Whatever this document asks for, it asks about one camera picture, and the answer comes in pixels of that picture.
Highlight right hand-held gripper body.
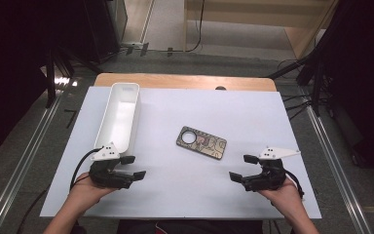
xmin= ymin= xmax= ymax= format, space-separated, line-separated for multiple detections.
xmin=242 ymin=146 xmax=301 ymax=192

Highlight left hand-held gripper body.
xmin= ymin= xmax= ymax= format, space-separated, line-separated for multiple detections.
xmin=89 ymin=141 xmax=134 ymax=190

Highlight patterned phone case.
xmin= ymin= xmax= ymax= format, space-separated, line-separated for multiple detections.
xmin=175 ymin=125 xmax=228 ymax=161

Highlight white plastic bin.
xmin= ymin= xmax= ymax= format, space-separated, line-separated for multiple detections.
xmin=93 ymin=82 xmax=142 ymax=158

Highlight person's right hand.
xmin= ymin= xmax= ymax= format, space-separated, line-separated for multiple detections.
xmin=257 ymin=176 xmax=303 ymax=215

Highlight person's left hand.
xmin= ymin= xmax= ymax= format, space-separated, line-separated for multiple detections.
xmin=68 ymin=172 xmax=118 ymax=214

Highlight person's dark clothing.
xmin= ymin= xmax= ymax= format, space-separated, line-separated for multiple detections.
xmin=116 ymin=219 xmax=264 ymax=234

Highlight black metal stand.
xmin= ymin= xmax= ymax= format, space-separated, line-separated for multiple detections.
xmin=43 ymin=45 xmax=105 ymax=110
xmin=266 ymin=55 xmax=329 ymax=118

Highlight black cabinet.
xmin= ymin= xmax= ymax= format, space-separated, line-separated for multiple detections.
xmin=84 ymin=0 xmax=129 ymax=64

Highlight black curtain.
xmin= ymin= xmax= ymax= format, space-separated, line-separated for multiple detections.
xmin=0 ymin=0 xmax=89 ymax=162
xmin=318 ymin=0 xmax=374 ymax=179

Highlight light wooden shelf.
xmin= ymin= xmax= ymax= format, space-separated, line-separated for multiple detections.
xmin=183 ymin=0 xmax=340 ymax=59

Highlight right hand-held gripper cable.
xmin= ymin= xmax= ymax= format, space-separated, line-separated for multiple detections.
xmin=283 ymin=169 xmax=306 ymax=200

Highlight metal floor rail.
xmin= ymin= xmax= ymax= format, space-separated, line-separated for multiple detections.
xmin=305 ymin=105 xmax=374 ymax=234
xmin=0 ymin=94 xmax=62 ymax=234

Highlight black floor cables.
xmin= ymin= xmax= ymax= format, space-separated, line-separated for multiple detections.
xmin=280 ymin=92 xmax=316 ymax=121

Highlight hanging black cable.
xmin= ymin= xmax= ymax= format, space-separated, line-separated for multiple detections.
xmin=185 ymin=0 xmax=206 ymax=53

